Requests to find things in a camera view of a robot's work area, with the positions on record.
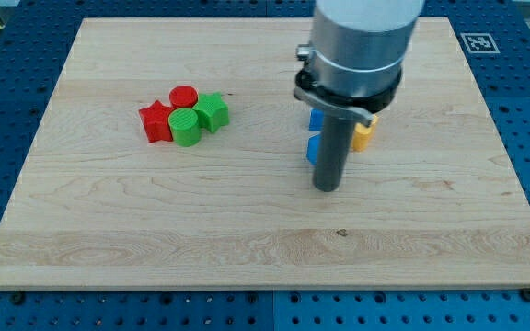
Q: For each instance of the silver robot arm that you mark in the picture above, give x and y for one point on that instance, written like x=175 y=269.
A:
x=352 y=63

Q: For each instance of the blue cube block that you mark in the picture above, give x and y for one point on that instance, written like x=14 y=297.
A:
x=315 y=120

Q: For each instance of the blue angular block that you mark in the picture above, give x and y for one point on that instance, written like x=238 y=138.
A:
x=312 y=149

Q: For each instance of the green star block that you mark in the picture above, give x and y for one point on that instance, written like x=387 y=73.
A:
x=212 y=111

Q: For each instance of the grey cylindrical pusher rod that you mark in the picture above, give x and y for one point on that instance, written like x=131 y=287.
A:
x=333 y=148

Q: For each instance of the green cylinder block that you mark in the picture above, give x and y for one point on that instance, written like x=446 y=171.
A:
x=185 y=128

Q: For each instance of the yellow block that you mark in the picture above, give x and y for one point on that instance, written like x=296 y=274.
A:
x=362 y=135

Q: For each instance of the red cylinder block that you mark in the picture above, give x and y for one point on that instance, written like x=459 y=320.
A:
x=183 y=97

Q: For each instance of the red star block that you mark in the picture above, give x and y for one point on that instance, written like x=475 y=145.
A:
x=155 y=121

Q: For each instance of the wooden board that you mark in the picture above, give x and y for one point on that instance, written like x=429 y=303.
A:
x=433 y=203

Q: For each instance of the white fiducial marker tag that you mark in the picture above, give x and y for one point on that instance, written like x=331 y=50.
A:
x=479 y=43

